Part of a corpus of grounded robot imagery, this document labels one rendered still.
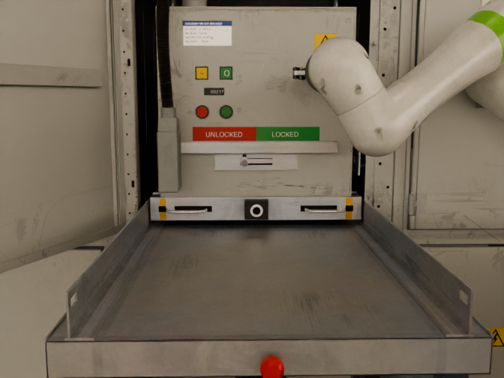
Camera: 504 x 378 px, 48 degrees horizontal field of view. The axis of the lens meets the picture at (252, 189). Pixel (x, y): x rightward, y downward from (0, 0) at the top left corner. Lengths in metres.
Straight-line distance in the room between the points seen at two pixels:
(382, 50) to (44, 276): 1.02
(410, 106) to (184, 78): 0.60
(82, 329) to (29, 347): 0.78
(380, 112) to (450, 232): 0.61
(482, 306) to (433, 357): 0.77
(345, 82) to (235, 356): 0.50
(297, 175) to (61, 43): 0.64
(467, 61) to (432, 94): 0.11
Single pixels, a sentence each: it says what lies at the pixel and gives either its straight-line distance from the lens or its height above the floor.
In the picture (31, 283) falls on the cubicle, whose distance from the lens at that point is 1.57.
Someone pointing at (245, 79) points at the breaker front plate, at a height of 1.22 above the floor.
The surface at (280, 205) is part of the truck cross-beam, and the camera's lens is 1.45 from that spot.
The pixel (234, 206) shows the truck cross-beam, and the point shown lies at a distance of 1.44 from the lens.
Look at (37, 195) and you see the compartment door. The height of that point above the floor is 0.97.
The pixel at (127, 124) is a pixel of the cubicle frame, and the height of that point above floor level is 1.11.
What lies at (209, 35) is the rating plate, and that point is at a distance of 1.44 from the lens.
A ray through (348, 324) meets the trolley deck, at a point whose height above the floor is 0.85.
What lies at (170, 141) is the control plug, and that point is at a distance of 1.33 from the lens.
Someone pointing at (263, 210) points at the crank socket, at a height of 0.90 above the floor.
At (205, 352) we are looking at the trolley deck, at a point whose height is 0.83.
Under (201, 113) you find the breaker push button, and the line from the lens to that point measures 1.42.
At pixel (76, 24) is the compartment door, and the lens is 1.38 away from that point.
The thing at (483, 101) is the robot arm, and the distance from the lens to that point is 1.42.
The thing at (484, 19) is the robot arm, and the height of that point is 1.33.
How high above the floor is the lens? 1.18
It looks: 9 degrees down
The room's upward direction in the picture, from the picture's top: straight up
